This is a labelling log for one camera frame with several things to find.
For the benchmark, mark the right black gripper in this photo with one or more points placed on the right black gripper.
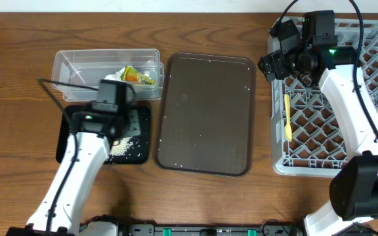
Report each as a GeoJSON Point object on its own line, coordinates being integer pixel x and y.
{"type": "Point", "coordinates": [273, 62]}

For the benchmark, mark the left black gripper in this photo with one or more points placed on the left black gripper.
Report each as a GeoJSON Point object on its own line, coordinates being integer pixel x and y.
{"type": "Point", "coordinates": [136, 130]}

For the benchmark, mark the yellow snack wrapper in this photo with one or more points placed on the yellow snack wrapper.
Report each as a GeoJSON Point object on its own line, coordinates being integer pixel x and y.
{"type": "Point", "coordinates": [131, 75]}

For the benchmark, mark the white tissue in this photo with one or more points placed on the white tissue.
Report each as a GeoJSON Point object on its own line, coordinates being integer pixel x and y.
{"type": "Point", "coordinates": [117, 76]}

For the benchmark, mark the yellow plastic spoon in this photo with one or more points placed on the yellow plastic spoon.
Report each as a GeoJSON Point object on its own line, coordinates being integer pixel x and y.
{"type": "Point", "coordinates": [287, 128]}

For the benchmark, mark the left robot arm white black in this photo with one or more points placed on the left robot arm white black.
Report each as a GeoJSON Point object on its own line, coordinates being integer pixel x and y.
{"type": "Point", "coordinates": [88, 139]}

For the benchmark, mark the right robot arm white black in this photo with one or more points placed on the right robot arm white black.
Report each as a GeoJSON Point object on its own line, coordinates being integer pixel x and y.
{"type": "Point", "coordinates": [353, 192]}

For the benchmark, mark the grey dishwasher rack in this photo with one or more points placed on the grey dishwasher rack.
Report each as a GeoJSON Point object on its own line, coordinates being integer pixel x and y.
{"type": "Point", "coordinates": [317, 148]}

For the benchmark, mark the clear plastic waste bin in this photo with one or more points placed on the clear plastic waste bin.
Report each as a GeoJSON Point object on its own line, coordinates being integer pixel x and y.
{"type": "Point", "coordinates": [77, 71]}

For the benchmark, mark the black tray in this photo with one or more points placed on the black tray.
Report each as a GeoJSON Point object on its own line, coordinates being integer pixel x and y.
{"type": "Point", "coordinates": [138, 154]}

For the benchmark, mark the pile of white rice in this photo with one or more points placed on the pile of white rice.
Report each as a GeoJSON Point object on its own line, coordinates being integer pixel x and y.
{"type": "Point", "coordinates": [121, 147]}

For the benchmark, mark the dark brown serving tray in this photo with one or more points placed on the dark brown serving tray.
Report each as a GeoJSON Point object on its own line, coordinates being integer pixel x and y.
{"type": "Point", "coordinates": [206, 116]}

